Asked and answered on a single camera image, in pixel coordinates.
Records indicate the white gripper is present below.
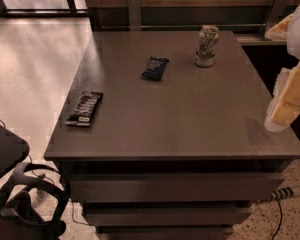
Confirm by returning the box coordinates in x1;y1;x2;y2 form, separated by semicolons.
264;14;300;132

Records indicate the white green 7up can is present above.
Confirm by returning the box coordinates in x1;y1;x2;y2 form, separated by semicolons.
194;25;219;67

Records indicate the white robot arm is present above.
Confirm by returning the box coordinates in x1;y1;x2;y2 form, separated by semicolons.
264;5;300;132

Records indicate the dark blue rxbar wrapper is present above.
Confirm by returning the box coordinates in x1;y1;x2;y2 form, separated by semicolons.
141;56;169;81

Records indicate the striped power strip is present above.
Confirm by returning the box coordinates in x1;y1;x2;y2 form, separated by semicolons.
259;187;294;203

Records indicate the grey drawer cabinet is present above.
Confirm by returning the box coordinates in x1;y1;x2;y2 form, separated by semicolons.
45;31;300;240

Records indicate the black white snack bar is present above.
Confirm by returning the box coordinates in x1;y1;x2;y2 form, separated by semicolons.
64;91;103;127

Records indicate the black side table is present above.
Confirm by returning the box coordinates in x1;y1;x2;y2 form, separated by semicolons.
0;125;30;179

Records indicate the black vr headset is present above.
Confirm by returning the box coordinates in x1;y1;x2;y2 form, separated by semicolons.
0;162;71;240

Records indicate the grey metal bracket right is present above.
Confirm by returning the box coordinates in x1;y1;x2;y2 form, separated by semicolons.
261;0;289;40

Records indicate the grey metal bracket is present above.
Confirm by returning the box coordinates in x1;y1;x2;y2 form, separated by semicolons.
261;0;289;40
128;0;142;31

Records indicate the black floor cable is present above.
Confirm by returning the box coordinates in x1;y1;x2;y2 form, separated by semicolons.
270;197;284;240

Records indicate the grey metal bracket left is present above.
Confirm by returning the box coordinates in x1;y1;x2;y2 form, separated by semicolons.
128;0;142;31

